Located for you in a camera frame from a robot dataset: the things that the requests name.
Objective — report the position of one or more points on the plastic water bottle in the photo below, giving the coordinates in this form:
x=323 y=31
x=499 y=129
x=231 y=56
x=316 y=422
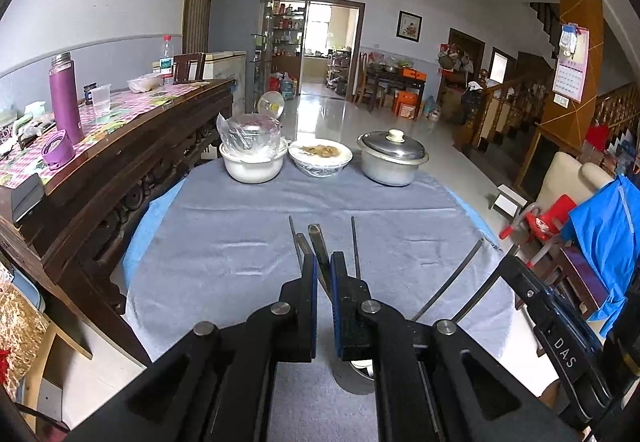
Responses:
x=167 y=62

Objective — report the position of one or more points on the blue round table cover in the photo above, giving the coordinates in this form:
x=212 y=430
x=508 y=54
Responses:
x=145 y=234

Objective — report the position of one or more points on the blue cloth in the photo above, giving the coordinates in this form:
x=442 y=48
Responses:
x=605 y=242

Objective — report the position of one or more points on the grey tablecloth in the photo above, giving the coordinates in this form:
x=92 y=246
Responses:
x=225 y=247

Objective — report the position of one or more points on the pink checkered sideboard cover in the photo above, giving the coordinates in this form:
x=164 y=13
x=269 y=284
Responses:
x=125 y=112

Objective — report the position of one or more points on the metal pot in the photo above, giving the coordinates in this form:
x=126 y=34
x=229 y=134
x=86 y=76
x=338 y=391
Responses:
x=390 y=171

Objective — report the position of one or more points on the tall orange box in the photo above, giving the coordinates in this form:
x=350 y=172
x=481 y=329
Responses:
x=406 y=105

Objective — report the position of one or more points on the clear plastic cup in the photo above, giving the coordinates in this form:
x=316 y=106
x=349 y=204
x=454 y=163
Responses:
x=101 y=100

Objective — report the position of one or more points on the clear plastic bag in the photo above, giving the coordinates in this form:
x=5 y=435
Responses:
x=252 y=132

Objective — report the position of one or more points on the wall light switch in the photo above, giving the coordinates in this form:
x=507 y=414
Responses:
x=562 y=101

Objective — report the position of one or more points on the golden woven basket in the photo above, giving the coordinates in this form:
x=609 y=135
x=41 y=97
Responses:
x=20 y=337

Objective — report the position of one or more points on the grey refrigerator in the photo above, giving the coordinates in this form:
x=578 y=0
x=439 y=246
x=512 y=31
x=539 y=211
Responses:
x=235 y=32

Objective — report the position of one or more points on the small white fan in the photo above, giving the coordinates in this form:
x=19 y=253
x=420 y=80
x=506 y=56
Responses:
x=271 y=105

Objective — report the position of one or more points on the flat orange box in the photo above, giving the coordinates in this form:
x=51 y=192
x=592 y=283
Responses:
x=412 y=73

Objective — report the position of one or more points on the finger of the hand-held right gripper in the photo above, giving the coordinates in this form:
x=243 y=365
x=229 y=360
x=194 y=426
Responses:
x=575 y=319
x=522 y=274

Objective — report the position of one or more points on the purple thermos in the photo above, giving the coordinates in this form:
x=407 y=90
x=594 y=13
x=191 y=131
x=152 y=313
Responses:
x=65 y=102

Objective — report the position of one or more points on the wall calendar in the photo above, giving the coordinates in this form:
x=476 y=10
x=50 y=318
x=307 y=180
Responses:
x=571 y=67

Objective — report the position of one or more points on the framed picture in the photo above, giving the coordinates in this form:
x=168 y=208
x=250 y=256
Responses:
x=409 y=26

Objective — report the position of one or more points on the red child chair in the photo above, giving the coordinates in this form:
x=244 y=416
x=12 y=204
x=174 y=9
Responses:
x=547 y=222

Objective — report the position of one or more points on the person's right forearm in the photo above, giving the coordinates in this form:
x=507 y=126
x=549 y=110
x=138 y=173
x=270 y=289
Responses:
x=552 y=392

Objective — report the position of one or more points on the beige armchair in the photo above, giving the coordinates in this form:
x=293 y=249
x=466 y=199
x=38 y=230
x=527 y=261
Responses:
x=560 y=182

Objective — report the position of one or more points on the white plastic basin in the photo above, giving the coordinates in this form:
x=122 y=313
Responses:
x=255 y=168

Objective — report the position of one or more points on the food bowl with plastic wrap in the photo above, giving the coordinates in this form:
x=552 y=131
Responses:
x=320 y=160

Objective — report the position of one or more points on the blue water jug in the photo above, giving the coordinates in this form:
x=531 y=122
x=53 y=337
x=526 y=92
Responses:
x=290 y=86

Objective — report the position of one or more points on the metal pot lid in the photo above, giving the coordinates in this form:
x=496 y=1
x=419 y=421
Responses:
x=392 y=147

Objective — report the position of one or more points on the wooden chair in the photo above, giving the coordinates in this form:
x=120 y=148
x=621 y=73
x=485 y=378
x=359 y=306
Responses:
x=189 y=67

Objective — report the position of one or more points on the purple thermos cap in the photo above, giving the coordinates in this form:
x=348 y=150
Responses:
x=57 y=150

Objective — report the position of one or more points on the white step stool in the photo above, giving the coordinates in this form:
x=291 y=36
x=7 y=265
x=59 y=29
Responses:
x=507 y=197

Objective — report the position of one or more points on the black box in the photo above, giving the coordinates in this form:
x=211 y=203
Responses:
x=20 y=197

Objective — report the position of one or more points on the plastic bag of food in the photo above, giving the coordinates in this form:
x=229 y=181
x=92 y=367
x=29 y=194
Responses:
x=145 y=83

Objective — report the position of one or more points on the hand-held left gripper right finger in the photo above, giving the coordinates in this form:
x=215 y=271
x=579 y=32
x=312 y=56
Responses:
x=336 y=302

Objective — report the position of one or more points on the dark wooden sideboard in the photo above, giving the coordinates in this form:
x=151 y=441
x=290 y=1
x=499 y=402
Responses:
x=125 y=172

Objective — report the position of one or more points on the small dark jar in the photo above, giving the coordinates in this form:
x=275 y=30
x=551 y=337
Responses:
x=88 y=95

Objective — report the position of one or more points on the long black chopstick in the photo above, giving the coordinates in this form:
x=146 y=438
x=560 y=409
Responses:
x=487 y=282
x=450 y=278

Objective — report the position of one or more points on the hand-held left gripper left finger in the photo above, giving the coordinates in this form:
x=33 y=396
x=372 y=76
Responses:
x=311 y=282

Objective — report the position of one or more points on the glass display cabinet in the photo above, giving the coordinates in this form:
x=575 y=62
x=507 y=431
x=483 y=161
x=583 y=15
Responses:
x=287 y=42

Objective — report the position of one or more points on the wooden stair railing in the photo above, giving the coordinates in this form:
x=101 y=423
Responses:
x=485 y=117

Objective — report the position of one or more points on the dark dining table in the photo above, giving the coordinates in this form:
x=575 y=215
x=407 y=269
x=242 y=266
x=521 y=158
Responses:
x=390 y=85

